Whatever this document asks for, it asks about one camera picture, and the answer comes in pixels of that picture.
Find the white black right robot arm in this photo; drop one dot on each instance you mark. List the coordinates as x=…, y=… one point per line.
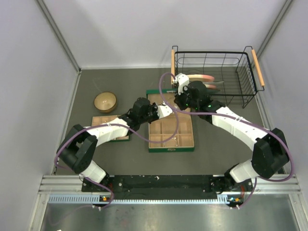
x=268, y=146

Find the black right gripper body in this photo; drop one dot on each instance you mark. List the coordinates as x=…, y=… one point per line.
x=181, y=101

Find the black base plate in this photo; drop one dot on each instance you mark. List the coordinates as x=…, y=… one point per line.
x=163, y=187

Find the black wire dish rack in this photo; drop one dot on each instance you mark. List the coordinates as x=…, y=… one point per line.
x=237, y=73

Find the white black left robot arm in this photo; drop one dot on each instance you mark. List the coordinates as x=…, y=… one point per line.
x=78, y=147

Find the dark green plate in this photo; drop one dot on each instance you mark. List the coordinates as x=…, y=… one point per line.
x=213, y=91

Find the green jewelry tray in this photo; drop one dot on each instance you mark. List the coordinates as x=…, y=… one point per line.
x=109, y=133

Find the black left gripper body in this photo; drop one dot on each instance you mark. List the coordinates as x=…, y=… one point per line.
x=154, y=111

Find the cream pink plate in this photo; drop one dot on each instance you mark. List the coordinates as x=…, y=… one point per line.
x=213, y=87
x=202, y=78

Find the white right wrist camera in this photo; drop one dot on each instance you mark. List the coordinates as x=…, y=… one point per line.
x=179, y=82

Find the grey slotted cable duct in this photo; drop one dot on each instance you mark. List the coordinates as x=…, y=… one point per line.
x=99, y=199

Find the tan ceramic bowl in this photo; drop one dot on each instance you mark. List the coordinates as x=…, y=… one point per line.
x=105, y=102

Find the green jewelry box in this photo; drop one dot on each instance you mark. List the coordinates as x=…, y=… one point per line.
x=171, y=135

